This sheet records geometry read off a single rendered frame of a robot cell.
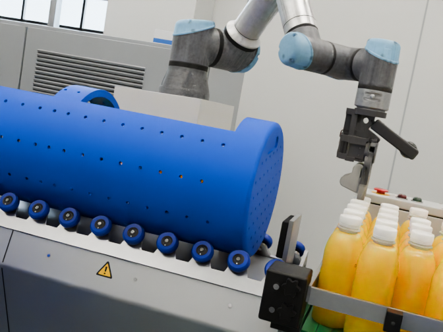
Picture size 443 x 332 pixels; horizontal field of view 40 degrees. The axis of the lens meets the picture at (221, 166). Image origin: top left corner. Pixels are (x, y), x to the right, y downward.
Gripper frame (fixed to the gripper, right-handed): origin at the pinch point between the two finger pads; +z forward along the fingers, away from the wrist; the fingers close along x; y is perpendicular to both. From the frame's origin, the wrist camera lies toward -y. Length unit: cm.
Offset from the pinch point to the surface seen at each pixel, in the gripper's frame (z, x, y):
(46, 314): 35, 27, 59
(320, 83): -34, -261, 51
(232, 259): 12.8, 27.4, 20.4
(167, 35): -41, -154, 117
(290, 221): 4.2, 21.3, 11.7
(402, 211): 1.7, -7.7, -9.2
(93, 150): -3, 30, 51
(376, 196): -0.5, -7.6, -2.7
